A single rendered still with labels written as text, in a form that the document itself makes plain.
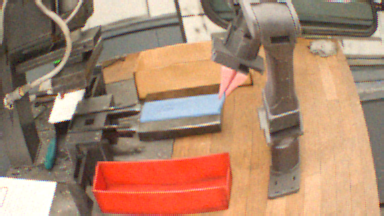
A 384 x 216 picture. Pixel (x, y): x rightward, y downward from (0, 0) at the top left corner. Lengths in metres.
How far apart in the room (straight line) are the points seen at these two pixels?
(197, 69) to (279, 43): 0.60
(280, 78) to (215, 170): 0.26
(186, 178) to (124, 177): 0.12
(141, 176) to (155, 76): 0.37
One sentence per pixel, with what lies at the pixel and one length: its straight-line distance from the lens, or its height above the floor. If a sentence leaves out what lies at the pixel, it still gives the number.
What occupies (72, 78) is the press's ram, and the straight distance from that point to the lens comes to 1.33.
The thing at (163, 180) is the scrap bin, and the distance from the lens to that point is 1.35.
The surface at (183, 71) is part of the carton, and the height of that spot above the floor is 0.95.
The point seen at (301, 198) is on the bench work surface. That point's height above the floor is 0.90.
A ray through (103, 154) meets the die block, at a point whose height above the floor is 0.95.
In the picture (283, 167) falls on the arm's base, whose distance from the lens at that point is 1.28.
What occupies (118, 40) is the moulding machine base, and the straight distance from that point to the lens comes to 2.05.
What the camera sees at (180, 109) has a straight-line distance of 1.41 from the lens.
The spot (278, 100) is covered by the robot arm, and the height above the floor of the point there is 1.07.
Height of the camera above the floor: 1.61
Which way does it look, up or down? 26 degrees down
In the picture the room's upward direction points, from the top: 12 degrees counter-clockwise
